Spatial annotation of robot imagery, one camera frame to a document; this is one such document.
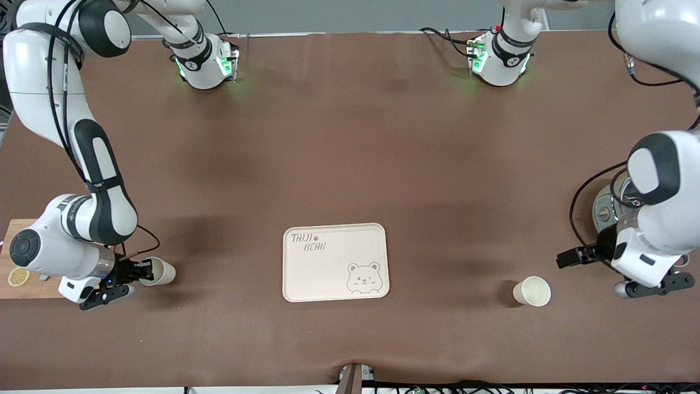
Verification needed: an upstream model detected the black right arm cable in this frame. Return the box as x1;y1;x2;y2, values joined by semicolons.
46;0;161;259

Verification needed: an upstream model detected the black base cable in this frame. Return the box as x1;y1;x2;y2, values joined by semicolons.
419;26;477;59
205;11;242;53

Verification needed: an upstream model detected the beige bear print tray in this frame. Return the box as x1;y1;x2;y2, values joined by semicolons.
282;223;390;303

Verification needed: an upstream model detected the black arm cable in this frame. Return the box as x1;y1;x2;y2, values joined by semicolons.
569;11;700;252
46;0;161;259

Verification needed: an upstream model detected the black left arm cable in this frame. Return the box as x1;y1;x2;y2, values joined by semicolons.
569;11;700;252

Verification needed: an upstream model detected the white IKEA cup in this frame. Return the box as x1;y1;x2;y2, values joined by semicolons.
139;257;177;287
512;276;552;307

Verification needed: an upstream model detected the bamboo cutting board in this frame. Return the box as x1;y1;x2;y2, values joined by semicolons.
0;219;69;299

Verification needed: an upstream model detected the black right base cable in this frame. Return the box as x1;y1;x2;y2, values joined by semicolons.
205;11;242;53

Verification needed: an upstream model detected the grey-green electric pot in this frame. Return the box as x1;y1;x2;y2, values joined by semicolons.
592;181;691;269

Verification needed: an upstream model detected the black left base cable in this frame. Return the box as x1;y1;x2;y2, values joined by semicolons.
419;26;477;59

